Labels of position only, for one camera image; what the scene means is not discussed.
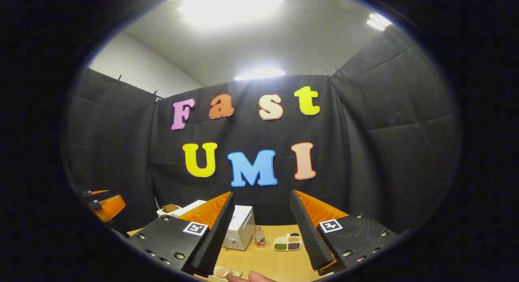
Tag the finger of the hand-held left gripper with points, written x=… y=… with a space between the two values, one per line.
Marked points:
x=99 y=191
x=111 y=207

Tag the white divided dish of beans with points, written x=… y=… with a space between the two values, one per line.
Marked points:
x=288 y=242

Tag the white speckled square plate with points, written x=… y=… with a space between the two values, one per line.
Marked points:
x=235 y=271

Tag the clear plastic bottle red label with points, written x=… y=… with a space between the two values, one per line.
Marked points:
x=259 y=236

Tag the ceiling light panel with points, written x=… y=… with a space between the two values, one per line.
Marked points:
x=379 y=22
x=231 y=6
x=259 y=74

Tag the white microwave oven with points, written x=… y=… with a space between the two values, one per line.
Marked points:
x=243 y=225

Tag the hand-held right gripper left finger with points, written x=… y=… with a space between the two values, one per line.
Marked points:
x=221 y=233

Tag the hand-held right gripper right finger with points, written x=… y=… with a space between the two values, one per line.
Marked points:
x=310 y=237

